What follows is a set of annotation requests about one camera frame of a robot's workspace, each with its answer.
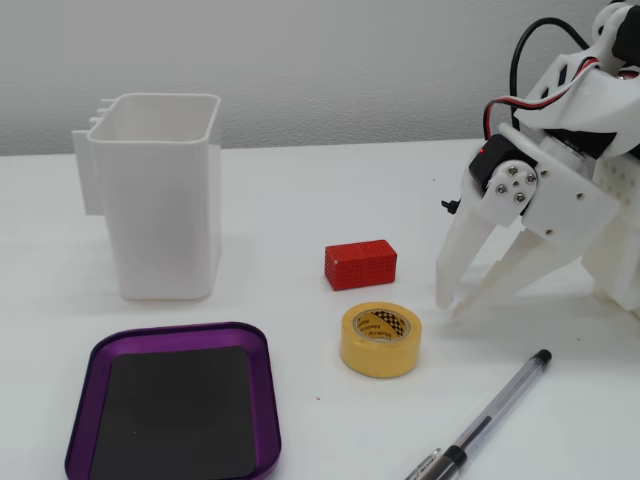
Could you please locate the red rectangular block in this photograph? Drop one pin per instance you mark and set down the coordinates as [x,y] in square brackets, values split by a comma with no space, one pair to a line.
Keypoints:
[360,267]

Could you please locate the purple metal tray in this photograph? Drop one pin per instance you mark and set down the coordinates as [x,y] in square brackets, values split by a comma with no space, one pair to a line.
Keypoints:
[99,400]

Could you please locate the small black plug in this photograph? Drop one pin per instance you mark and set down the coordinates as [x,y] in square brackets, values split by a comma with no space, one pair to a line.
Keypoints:
[451,205]

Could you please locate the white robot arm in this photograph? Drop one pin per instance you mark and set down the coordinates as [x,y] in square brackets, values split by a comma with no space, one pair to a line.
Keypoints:
[620,260]

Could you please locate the white gripper with motor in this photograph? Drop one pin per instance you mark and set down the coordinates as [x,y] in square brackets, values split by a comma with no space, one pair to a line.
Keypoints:
[560,192]

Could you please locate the clear black ballpoint pen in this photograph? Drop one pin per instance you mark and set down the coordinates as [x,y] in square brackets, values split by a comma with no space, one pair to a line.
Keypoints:
[500,400]

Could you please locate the black tray mat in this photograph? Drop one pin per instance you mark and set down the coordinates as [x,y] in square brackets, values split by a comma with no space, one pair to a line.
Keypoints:
[175,410]

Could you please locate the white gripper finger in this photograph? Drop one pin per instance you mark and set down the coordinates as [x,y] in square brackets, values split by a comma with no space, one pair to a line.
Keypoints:
[465,250]
[510,265]

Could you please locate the yellow masking tape roll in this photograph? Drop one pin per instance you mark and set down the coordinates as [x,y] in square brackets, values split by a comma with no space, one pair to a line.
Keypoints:
[380,360]

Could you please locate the white plastic box container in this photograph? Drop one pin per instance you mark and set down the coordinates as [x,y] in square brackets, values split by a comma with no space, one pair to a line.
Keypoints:
[160,225]

